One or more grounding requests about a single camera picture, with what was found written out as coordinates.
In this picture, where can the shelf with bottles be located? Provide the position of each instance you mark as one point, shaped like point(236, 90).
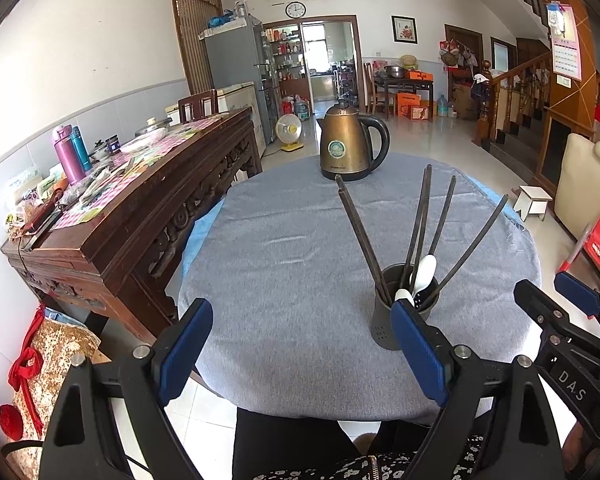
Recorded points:
point(282, 60)

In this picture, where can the round wall clock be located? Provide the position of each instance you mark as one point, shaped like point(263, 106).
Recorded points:
point(295, 9)

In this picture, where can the orange patterned box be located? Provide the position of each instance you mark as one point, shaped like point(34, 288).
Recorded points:
point(422, 113)

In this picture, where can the small white stool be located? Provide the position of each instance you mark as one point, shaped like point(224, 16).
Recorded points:
point(532, 195)

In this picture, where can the blue water jug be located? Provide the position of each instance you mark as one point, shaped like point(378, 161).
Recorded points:
point(442, 106)
point(301, 109)

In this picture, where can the blue bag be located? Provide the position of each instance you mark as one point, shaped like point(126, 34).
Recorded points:
point(219, 22)

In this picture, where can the red round pouch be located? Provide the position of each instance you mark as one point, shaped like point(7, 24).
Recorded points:
point(7, 422)

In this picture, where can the white chest freezer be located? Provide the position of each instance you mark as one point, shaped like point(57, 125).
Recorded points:
point(240, 100)

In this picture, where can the light blue table cover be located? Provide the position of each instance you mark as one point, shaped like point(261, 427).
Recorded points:
point(200, 230)

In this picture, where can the small dark jar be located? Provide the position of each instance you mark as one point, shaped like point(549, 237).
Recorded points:
point(113, 145)

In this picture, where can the grey refrigerator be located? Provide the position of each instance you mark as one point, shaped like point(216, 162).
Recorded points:
point(235, 55)

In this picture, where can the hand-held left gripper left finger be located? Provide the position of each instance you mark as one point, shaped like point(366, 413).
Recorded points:
point(185, 350)

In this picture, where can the framed wall picture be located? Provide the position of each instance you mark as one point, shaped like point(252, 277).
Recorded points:
point(404, 29)

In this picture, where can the wooden staircase with railing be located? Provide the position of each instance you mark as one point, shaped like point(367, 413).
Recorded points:
point(520, 105)

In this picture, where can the yellow round electric heater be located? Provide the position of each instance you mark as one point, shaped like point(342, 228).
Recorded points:
point(288, 130)

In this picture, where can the small metal pot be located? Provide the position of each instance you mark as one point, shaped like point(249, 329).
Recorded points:
point(101, 151)

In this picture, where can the white bowl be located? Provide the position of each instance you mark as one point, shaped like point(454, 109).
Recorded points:
point(137, 146)

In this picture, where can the teal thermos bottle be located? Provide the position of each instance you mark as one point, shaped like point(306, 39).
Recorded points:
point(82, 150)

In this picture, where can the person's legs black trousers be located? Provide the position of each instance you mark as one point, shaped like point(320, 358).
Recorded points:
point(290, 435)

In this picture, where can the metal basin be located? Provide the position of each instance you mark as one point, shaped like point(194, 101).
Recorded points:
point(394, 71)

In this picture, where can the pot with lid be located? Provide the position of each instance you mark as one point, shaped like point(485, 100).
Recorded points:
point(153, 127)

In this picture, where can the flat orange box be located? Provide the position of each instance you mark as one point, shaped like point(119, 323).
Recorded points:
point(419, 76)

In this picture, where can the dark grey utensil holder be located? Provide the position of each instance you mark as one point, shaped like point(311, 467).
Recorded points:
point(385, 325)

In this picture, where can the pink thermos bottle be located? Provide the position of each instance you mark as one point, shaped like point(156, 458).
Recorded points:
point(70, 160)

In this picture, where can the carved wooden sideboard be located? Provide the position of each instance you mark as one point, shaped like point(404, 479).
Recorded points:
point(130, 225)

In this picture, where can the wooden dining chair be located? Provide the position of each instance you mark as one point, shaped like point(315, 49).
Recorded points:
point(372, 90)

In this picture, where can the cream sofa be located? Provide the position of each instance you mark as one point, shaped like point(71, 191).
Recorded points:
point(585, 185)

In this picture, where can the pink checked mat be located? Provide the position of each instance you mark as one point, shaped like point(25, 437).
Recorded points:
point(80, 215)

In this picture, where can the dark wooden dining table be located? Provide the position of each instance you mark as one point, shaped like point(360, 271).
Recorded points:
point(405, 85)

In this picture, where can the person's black floral garment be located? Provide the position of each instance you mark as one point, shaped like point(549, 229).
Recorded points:
point(330, 470)

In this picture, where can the gold patterned sack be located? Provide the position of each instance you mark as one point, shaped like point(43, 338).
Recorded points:
point(60, 345)

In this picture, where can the brown wooden lattice screen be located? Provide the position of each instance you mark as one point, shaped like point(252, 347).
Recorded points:
point(192, 35)

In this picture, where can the pink wall calendar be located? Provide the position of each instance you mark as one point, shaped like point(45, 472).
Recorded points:
point(566, 55)

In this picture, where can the dark wooden chair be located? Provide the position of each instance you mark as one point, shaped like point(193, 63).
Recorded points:
point(197, 105)

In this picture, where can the bronze electric kettle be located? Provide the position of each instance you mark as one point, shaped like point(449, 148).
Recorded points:
point(345, 150)

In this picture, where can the orange wooden pillar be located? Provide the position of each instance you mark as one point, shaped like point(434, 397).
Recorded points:
point(572, 100)

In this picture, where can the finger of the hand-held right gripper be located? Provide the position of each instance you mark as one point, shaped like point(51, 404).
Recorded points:
point(542, 305)
point(577, 292)

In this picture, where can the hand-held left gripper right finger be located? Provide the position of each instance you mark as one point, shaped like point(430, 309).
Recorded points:
point(420, 355)

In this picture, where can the orange gift box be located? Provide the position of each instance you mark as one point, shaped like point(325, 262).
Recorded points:
point(407, 102)

